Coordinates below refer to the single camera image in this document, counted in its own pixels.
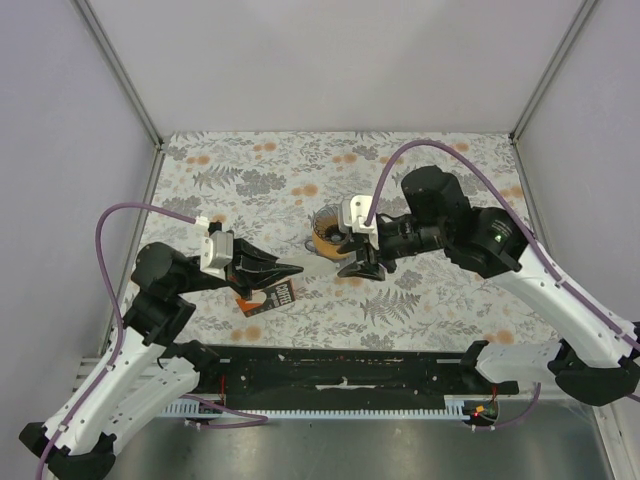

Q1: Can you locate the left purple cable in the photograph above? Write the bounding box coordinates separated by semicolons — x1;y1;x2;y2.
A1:
34;200;271;480

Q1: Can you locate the clear ribbed glass dripper cone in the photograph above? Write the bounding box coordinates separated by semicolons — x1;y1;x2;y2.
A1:
311;204;348;246

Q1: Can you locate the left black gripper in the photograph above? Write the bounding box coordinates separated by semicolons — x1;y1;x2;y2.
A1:
174;236;305;299

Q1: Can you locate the floral patterned table mat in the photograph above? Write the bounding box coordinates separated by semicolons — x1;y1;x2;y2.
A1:
141;132;556;351

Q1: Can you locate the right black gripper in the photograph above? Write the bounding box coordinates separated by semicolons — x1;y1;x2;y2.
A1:
337;217;449;284

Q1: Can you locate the cream paper coffee filter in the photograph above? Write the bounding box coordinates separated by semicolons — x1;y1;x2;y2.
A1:
281;255;341;277

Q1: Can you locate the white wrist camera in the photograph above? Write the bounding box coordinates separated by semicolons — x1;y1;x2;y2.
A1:
338;195;377;235
194;216;234;280

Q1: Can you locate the tan wooden dripper collar ring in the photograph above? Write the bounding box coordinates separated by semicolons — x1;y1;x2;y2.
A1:
310;219;356;261

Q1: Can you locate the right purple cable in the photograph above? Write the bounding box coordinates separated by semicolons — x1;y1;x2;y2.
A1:
364;139;640;432

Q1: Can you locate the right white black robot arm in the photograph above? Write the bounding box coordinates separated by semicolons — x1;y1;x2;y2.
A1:
338;166;639;406

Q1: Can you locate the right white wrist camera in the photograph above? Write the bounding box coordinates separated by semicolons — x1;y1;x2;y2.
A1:
338;195;377;235

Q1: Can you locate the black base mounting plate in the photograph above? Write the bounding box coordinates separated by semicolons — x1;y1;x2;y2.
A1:
149;342;521;401

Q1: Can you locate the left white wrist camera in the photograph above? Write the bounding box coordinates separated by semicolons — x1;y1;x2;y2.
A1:
194;216;234;280

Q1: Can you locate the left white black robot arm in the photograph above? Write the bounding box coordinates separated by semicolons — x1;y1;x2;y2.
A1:
19;232;304;479

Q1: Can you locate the white slotted cable duct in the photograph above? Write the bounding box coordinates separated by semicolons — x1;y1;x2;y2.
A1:
159;398;498;421

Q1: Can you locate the purple cable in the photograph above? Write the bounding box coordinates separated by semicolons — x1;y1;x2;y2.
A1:
34;200;271;480
364;139;640;432

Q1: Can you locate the orange black coffee filter box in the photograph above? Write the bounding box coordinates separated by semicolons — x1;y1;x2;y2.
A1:
236;280;296;318

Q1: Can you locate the clear glass coffee server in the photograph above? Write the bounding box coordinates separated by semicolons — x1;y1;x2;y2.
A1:
305;234;349;262

